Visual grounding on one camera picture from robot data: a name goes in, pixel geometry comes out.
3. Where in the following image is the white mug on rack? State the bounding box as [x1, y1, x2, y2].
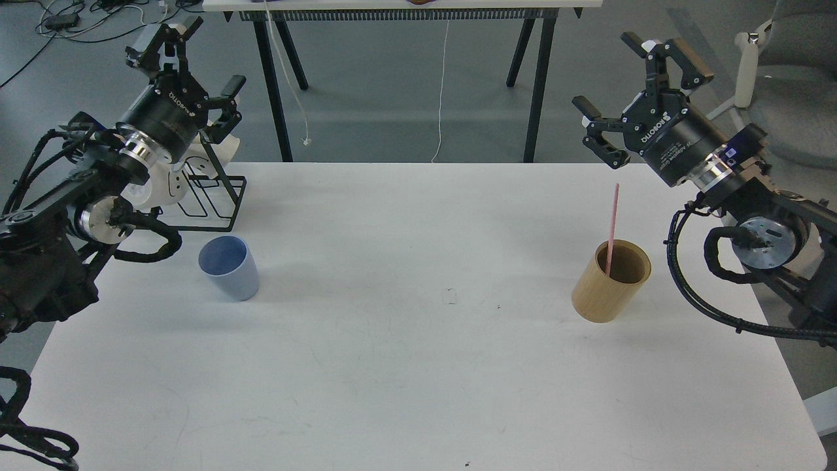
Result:
[122, 162, 188, 211]

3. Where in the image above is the pink chopstick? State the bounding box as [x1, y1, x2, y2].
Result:
[604, 183, 620, 278]

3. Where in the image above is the grey office chair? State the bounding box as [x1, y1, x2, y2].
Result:
[709, 1, 836, 169]

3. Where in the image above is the blue plastic cup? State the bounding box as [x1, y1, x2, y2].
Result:
[197, 235, 260, 302]

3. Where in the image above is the floor cables bundle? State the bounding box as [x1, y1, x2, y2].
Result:
[0, 0, 203, 89]

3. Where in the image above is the background black-legged table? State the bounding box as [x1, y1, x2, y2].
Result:
[202, 0, 604, 164]

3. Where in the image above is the bamboo cylinder holder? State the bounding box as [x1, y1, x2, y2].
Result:
[571, 239, 652, 324]

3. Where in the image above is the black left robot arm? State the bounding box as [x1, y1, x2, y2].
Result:
[1, 16, 247, 340]

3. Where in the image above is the black wire cup rack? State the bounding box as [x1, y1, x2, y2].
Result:
[150, 143, 248, 232]

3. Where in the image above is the white hanging cord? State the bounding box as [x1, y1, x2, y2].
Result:
[264, 0, 312, 147]

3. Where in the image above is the white cup on rack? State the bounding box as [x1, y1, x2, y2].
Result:
[188, 134, 241, 179]

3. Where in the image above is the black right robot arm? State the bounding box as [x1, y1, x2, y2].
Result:
[573, 31, 836, 348]

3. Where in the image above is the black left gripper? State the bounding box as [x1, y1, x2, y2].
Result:
[116, 17, 247, 164]

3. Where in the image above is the white hanging cable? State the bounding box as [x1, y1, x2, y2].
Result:
[431, 20, 451, 164]

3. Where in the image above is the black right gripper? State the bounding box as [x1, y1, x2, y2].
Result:
[572, 31, 736, 190]

